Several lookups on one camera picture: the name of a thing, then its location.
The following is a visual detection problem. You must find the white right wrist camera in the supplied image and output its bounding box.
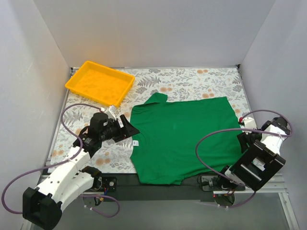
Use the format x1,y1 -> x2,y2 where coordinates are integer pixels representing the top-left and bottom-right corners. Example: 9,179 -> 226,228
238,116 -> 257,129

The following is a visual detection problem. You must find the yellow plastic tray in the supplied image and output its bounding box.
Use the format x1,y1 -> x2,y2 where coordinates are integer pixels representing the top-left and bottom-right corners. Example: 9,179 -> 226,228
65,61 -> 135,107

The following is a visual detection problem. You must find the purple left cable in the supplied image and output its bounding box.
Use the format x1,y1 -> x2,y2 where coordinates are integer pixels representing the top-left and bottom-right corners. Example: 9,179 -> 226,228
1,103 -> 120,218

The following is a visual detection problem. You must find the green t shirt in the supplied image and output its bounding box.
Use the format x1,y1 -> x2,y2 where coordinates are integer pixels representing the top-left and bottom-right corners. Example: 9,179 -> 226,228
130,93 -> 241,185

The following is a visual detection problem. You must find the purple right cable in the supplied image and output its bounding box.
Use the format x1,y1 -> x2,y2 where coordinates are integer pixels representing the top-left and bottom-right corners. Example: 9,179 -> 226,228
195,109 -> 294,208

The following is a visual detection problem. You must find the purple cable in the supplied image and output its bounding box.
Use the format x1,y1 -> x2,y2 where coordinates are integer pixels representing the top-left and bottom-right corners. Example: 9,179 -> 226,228
1,103 -> 120,218
195,109 -> 294,208

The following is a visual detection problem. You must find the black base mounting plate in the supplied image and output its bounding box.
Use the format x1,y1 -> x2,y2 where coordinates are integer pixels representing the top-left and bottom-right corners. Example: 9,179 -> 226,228
79,172 -> 246,202

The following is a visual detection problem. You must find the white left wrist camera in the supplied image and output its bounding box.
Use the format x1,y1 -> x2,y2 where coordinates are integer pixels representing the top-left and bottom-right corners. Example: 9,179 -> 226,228
104,105 -> 117,120

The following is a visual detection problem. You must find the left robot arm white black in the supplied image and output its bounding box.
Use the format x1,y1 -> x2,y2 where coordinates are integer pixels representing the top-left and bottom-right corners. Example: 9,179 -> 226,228
22,112 -> 139,230

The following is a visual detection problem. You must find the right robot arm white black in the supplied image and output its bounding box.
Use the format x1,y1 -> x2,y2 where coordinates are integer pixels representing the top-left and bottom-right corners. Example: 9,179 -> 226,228
216,116 -> 290,191

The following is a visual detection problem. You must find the floral table mat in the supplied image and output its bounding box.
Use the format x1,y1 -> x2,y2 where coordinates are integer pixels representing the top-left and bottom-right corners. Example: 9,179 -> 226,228
47,68 -> 251,173

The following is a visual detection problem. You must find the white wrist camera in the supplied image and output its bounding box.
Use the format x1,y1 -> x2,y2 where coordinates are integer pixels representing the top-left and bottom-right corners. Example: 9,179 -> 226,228
238,116 -> 257,129
104,105 -> 117,120

